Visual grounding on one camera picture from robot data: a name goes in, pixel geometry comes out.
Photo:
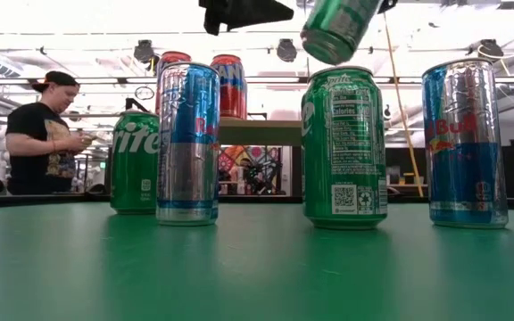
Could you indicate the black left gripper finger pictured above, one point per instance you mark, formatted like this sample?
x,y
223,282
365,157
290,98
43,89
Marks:
x,y
252,20
252,8

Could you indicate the green Sprite can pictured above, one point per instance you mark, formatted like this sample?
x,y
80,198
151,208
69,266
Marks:
x,y
134,169
344,156
333,27

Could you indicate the red-orange Fanta can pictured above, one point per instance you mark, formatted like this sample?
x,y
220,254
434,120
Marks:
x,y
172,57
230,89

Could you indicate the black background robot arm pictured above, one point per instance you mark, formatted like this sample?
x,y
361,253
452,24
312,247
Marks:
x,y
257,171

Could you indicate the wooden shelf black metal legs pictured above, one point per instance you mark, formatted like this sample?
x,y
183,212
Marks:
x,y
261,132

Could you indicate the black ceiling spotlight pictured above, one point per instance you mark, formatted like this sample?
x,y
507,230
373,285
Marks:
x,y
143,51
489,46
287,50

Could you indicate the blue silver Red Bull can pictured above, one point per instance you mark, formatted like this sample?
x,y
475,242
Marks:
x,y
188,156
462,156

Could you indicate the person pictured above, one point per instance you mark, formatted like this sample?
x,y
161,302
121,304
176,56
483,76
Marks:
x,y
34,142

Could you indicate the green table mat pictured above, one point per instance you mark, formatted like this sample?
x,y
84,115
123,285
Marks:
x,y
257,276

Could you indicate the colourful patterned wall panel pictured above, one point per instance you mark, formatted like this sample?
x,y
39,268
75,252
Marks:
x,y
230,158

